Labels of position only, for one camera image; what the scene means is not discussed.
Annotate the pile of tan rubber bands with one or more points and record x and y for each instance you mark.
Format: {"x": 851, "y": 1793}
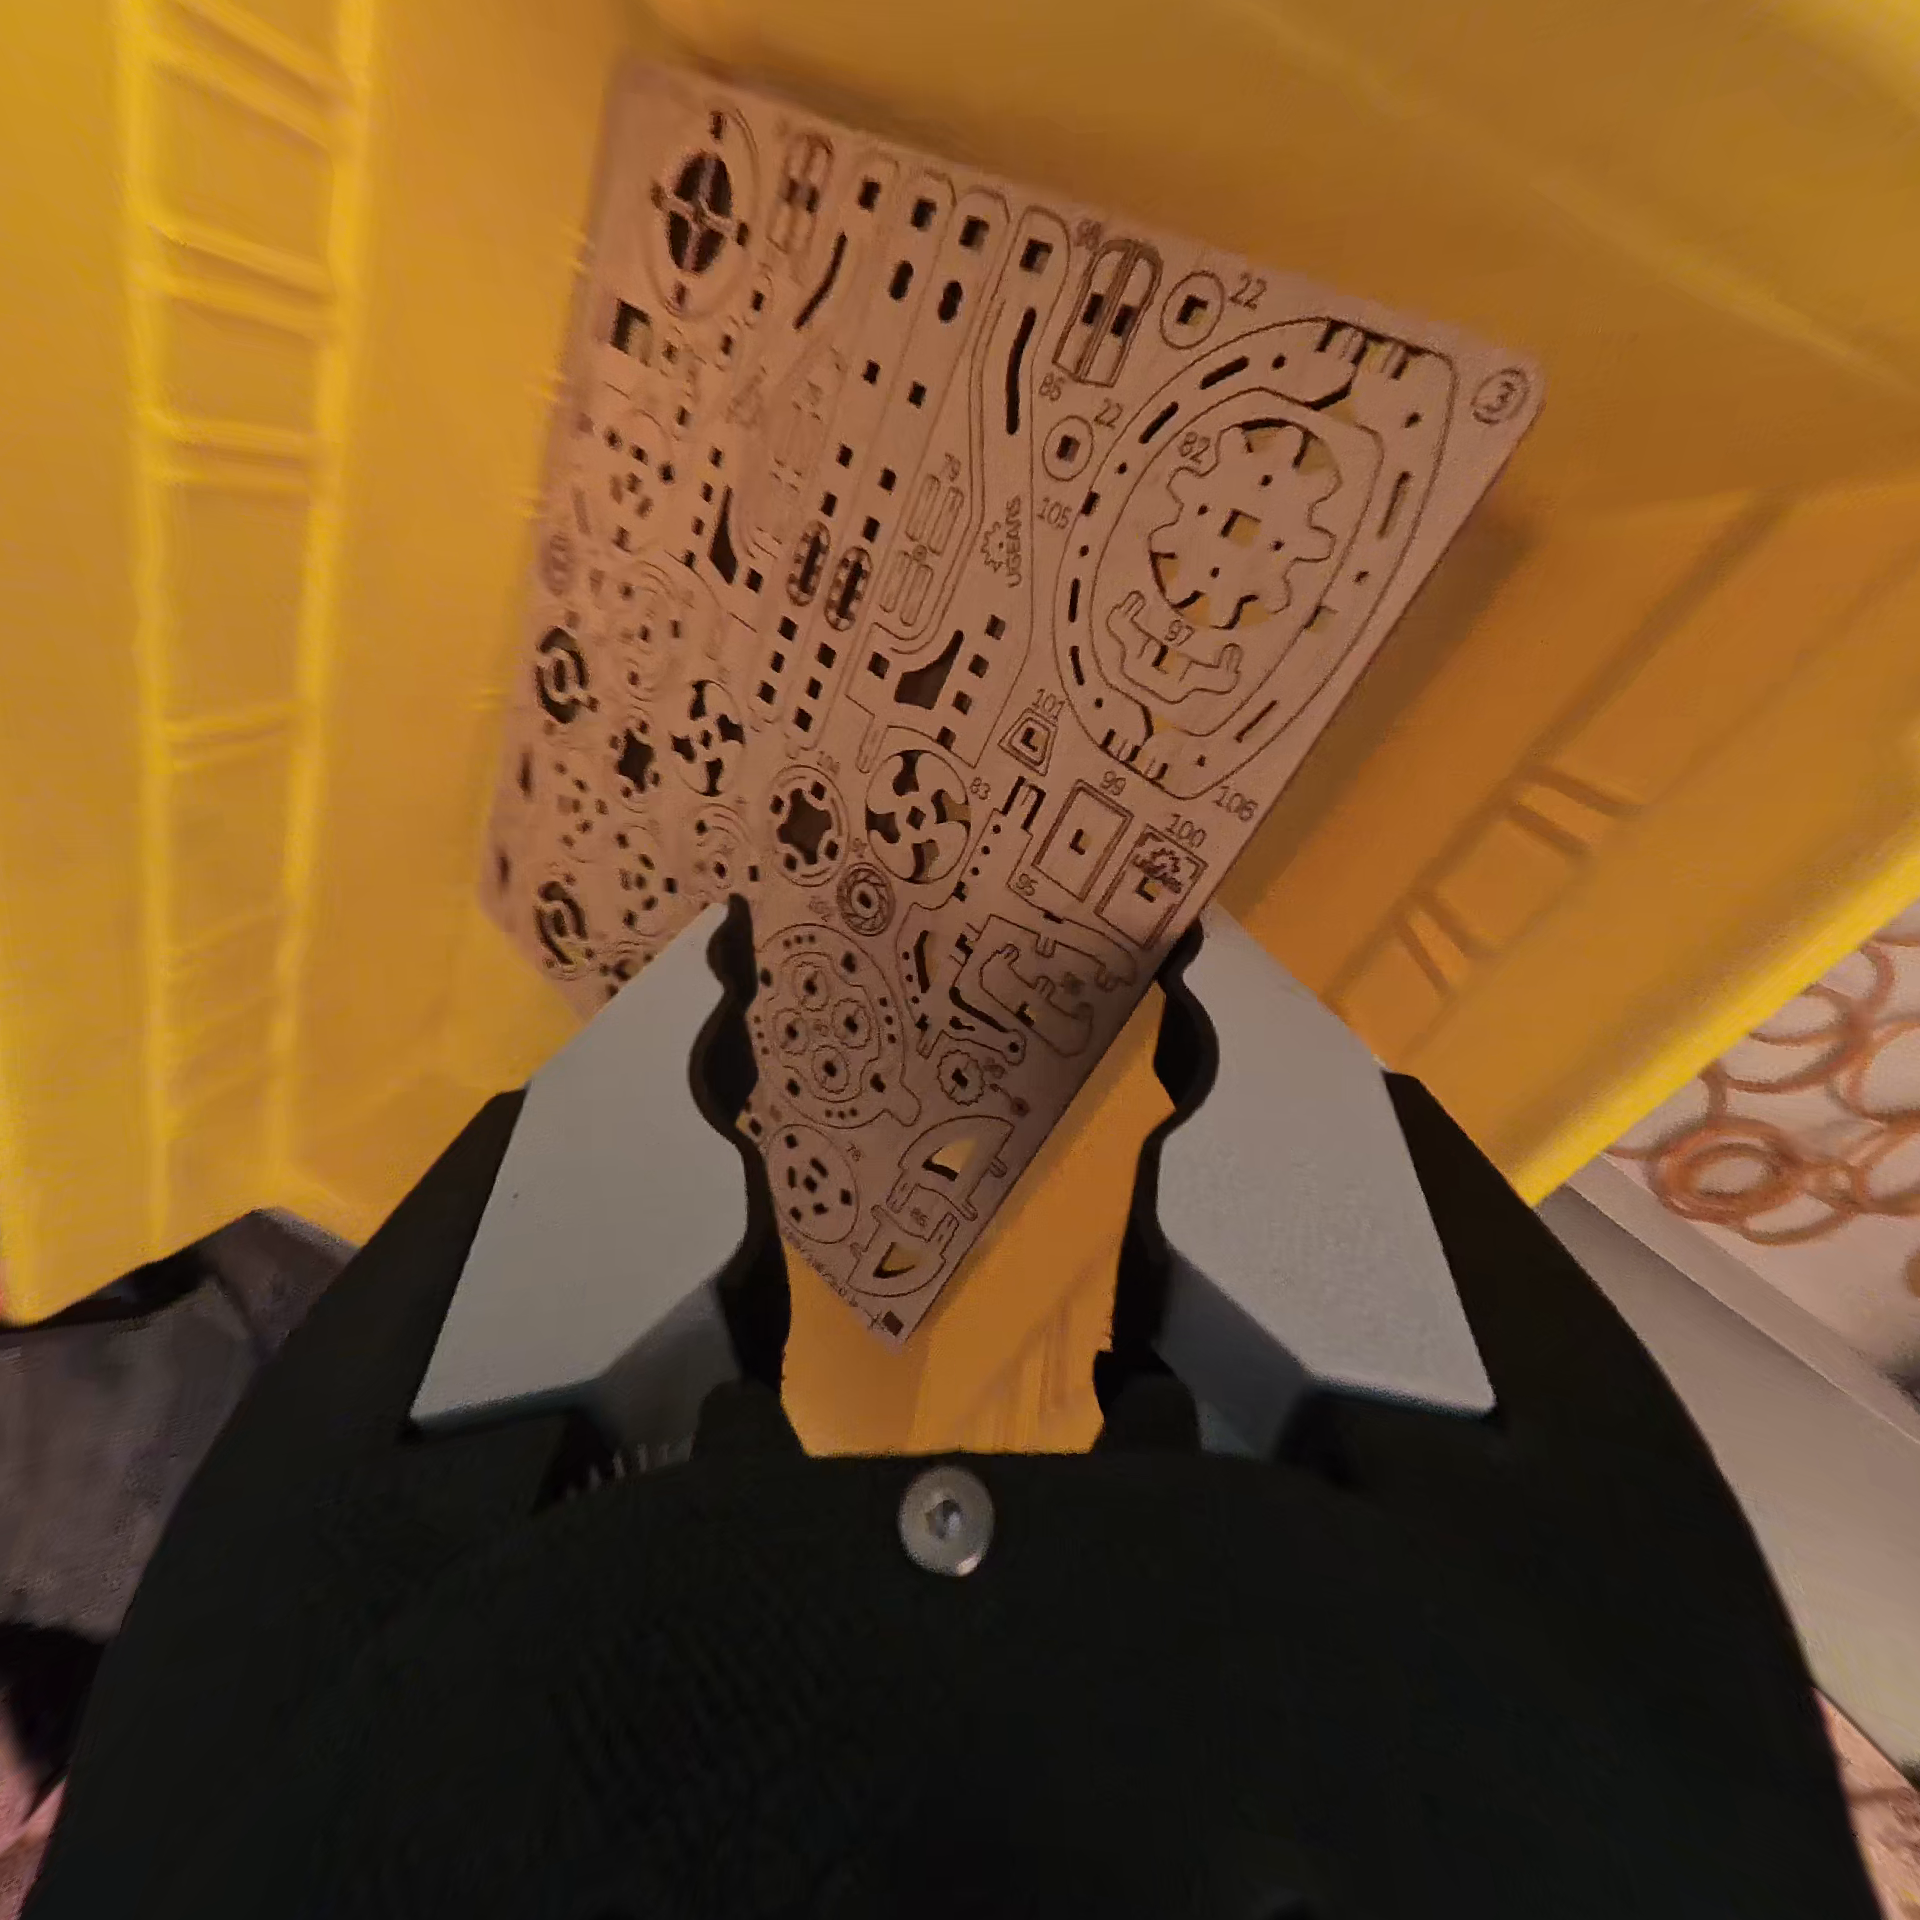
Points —
{"x": 1739, "y": 1171}

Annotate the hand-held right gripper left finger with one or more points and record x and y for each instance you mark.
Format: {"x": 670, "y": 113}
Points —
{"x": 599, "y": 1216}

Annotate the yellow plastic bin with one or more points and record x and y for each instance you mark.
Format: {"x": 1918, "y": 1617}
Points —
{"x": 1651, "y": 226}

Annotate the gear-oval wooden parts sheet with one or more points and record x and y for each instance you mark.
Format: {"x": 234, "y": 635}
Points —
{"x": 959, "y": 450}

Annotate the white cardboard tray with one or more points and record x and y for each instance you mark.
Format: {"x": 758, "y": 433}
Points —
{"x": 1726, "y": 1350}

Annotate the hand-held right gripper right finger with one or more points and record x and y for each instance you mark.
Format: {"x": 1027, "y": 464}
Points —
{"x": 1306, "y": 1216}

